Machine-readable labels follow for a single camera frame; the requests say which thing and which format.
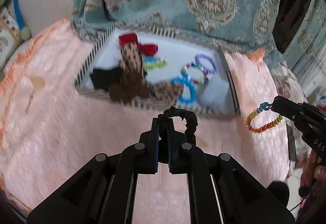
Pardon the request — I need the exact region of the rainbow crystal bead bracelet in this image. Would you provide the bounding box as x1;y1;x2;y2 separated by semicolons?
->
245;101;284;134

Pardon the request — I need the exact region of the light blue knit headband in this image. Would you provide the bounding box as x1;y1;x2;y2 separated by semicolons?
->
198;75;229;114

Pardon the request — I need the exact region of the black small scrunchie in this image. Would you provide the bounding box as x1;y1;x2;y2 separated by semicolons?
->
157;106;198;145

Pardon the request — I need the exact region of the purple bead bracelet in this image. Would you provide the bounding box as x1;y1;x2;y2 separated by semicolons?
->
194;53;218;75

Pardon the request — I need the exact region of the brown leopard ribbon scrunchie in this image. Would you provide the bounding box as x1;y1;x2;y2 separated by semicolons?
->
108;43;183;103

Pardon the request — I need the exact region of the blue bead bracelet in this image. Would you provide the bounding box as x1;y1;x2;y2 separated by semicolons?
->
171;73;197;105

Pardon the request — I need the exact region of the black knit headband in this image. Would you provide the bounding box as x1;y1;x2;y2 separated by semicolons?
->
89;67;123;92

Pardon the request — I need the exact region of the multicolour round bead bracelet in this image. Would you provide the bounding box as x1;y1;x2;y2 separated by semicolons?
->
181;61;210;86

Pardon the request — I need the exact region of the striped chevron tray box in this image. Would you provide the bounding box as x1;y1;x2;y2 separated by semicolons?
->
75;25;240;116

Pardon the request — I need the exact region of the star bead colourful bracelet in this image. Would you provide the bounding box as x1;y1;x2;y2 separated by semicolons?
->
142;55;169;71

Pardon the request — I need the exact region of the red satin bow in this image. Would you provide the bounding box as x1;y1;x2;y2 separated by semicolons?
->
119;33;158;57

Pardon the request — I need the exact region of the right hand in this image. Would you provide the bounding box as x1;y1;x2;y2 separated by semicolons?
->
314;166;326;181

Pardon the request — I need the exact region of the pink quilted bedspread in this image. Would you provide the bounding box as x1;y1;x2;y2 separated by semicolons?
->
1;19;289;211

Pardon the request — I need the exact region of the floral embroidered pillow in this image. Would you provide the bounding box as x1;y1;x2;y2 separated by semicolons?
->
0;6;20;71

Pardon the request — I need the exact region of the green blue plush toy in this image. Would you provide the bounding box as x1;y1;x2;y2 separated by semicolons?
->
0;0;33;42

